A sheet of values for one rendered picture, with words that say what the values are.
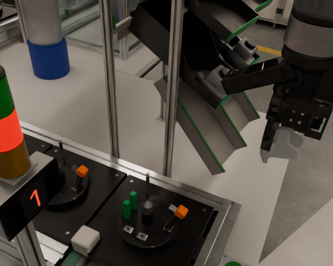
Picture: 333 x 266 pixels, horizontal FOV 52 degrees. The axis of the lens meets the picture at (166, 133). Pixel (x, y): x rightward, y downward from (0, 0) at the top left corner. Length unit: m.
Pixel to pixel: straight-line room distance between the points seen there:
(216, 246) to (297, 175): 1.73
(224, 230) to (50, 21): 1.04
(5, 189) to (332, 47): 0.48
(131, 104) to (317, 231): 0.79
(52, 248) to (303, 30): 0.64
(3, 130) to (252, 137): 0.94
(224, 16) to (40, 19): 0.88
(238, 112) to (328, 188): 1.49
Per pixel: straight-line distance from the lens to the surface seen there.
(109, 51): 0.83
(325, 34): 0.46
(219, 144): 0.94
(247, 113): 1.09
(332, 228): 1.06
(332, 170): 2.63
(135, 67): 1.62
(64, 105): 1.38
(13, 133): 0.49
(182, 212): 0.70
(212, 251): 0.80
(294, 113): 0.53
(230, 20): 0.76
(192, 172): 1.08
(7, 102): 0.46
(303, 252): 0.98
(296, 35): 0.47
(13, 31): 1.96
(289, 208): 2.25
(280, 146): 0.57
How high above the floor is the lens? 1.62
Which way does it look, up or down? 39 degrees down
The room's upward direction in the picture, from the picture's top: 3 degrees clockwise
